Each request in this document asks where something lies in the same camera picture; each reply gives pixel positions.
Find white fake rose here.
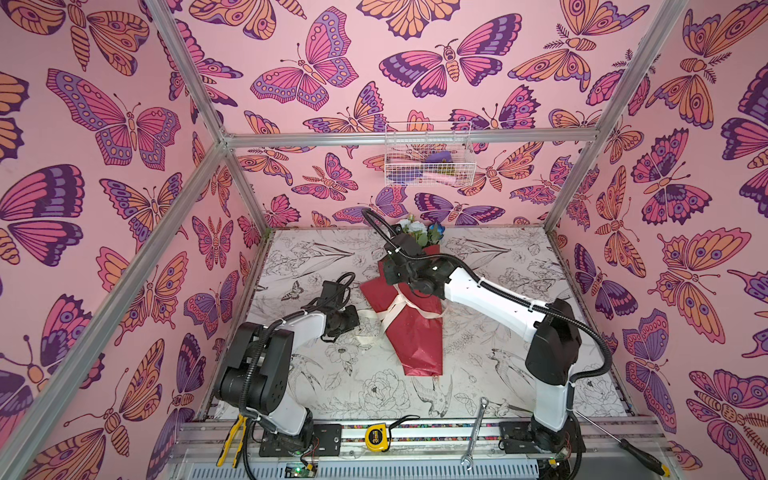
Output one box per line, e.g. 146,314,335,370
398,215,434,247

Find blue fake rose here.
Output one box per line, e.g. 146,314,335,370
427,222,445,245

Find cream satin ribbon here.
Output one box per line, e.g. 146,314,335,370
354,286,443,346

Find dark red wrapping paper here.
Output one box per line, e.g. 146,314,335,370
360,258,443,377

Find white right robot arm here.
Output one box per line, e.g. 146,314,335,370
382,233,613,452

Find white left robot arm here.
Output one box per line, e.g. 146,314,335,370
213,272,360,445

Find yellow tape measure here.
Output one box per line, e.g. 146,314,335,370
364,423,391,452

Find green circuit board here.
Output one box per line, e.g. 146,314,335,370
284,463,318,479

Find silver combination wrench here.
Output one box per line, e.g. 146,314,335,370
460,397,489,472

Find black yellow screwdriver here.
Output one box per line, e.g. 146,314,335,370
575,411,671,478

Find white wire basket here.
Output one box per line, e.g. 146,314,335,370
382,128,477,188

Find yellow handled pliers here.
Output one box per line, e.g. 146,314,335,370
216,415,247,468

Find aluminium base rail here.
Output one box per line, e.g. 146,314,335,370
170,416,670,466

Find aluminium frame crossbar back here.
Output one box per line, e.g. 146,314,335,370
226,128,599,148

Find aluminium frame post left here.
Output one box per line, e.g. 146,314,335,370
146,0,270,234

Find aluminium frame post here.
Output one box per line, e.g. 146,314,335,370
146,0,270,234
543,0,688,234

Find aluminium frame post right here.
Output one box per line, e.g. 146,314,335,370
543,0,688,234

